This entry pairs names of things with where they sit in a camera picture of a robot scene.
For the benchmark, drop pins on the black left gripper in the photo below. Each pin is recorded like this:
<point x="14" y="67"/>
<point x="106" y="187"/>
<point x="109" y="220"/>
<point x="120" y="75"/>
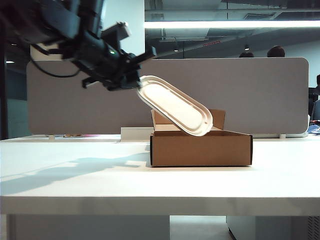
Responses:
<point x="107" y="62"/>

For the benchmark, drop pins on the beige pulp oval lid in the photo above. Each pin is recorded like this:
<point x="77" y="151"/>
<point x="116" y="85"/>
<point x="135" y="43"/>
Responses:
<point x="175" y="105"/>

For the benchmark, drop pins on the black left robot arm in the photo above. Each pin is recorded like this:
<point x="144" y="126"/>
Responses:
<point x="45" y="22"/>

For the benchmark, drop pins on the brown cardboard paper box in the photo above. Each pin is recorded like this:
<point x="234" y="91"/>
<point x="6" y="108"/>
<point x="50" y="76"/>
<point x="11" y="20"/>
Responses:
<point x="200" y="150"/>

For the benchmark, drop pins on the white partition foot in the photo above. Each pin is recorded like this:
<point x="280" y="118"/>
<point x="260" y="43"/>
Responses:
<point x="282" y="136"/>
<point x="51" y="137"/>

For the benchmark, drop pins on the white ceiling light strip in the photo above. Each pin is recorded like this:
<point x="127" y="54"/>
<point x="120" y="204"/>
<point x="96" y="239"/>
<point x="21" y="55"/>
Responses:
<point x="232" y="24"/>

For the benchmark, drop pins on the person head with cap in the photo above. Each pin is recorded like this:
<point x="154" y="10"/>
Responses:
<point x="246" y="52"/>

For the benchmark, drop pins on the grey fabric desk partition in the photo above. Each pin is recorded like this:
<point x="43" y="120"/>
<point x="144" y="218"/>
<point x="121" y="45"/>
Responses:
<point x="250" y="100"/>

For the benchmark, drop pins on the dark-haired person head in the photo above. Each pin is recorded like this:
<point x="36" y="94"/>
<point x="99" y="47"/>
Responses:
<point x="276" y="51"/>

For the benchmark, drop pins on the seated person in dark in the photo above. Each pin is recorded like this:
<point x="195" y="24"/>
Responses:
<point x="317" y="86"/>

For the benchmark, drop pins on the blue patterned cloth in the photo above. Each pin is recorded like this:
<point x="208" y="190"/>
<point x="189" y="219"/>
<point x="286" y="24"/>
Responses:
<point x="314" y="129"/>

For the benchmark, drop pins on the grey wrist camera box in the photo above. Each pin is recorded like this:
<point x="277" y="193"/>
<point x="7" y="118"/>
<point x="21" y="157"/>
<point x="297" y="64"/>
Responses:
<point x="117" y="31"/>

